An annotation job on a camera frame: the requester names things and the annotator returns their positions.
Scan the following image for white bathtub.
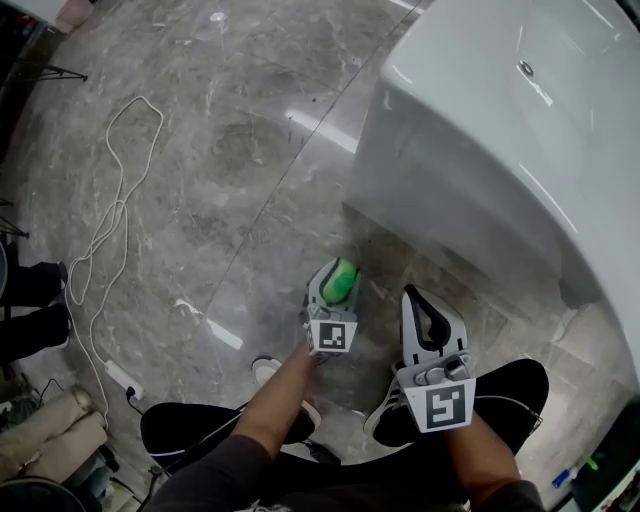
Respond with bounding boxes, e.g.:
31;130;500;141
342;0;640;396

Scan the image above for white power strip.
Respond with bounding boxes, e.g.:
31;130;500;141
103;360;146;401

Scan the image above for person's left leg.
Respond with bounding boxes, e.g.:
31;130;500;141
139;402;321;471

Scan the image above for pink container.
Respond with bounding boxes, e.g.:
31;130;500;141
53;0;96;34

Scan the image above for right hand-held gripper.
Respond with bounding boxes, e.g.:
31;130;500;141
393;283;478;435

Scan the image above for white bottle green cap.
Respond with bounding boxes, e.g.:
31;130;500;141
569;452;600;479

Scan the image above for person's left shoe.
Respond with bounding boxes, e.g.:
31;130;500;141
251;354;322;442

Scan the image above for black tripod legs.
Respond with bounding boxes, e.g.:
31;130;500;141
0;54;89;96

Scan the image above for beige rolled mat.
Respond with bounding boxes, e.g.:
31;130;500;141
0;387;96;451
0;410;110;484

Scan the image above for person's left forearm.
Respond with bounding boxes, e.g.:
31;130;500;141
230;342;321;459

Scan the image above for person's right leg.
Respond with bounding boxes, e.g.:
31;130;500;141
372;358;550;501

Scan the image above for person's leg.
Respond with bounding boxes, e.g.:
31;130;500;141
0;259;69;307
139;402;321;471
372;358;550;501
0;302;72;362

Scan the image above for black plug cable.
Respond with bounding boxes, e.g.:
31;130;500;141
124;385;147;417

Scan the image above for person's right shoe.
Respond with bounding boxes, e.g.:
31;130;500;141
363;374;417;436

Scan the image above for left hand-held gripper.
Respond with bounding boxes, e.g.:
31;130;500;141
299;257;363;360

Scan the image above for person's shoe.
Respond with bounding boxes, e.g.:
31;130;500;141
251;354;322;442
363;374;417;436

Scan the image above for person's grey shirt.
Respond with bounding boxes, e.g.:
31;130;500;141
142;434;549;512

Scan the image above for person's right forearm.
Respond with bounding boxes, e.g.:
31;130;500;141
442;412;524;506

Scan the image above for white power cable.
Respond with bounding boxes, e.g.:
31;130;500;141
64;95;165;431

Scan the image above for green sponge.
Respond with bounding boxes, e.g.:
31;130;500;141
320;259;357;306

